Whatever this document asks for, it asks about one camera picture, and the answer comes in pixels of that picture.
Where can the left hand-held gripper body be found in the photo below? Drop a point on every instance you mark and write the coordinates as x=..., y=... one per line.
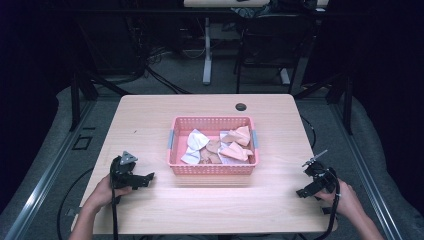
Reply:
x=121, y=170

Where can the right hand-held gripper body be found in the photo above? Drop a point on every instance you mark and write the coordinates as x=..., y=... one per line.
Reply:
x=321, y=178

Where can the person's right hand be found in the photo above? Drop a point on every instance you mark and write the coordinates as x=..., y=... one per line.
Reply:
x=345, y=200

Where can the person's left hand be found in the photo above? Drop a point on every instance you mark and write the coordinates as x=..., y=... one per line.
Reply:
x=103, y=195

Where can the white cloth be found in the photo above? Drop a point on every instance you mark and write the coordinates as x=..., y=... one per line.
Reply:
x=195, y=145

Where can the pink plastic basket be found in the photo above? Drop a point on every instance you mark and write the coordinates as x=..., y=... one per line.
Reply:
x=213, y=168

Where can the tan cloth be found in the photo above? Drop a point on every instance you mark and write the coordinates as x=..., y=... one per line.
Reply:
x=210, y=153

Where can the black metal stand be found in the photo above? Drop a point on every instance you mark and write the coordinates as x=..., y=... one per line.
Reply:
x=76, y=100
x=347, y=103

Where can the pink cloth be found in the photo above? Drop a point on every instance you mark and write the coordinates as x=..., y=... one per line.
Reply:
x=240, y=135
x=236, y=152

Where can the white desk foot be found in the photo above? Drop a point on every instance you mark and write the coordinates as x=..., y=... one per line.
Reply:
x=285, y=76

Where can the white desk leg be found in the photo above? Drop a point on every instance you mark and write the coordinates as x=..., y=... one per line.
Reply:
x=207, y=53

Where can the black chair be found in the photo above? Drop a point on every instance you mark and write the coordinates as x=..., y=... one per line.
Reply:
x=273, y=36

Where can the aluminium floor rail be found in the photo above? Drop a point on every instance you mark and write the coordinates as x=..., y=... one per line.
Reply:
x=50, y=170
x=363, y=166

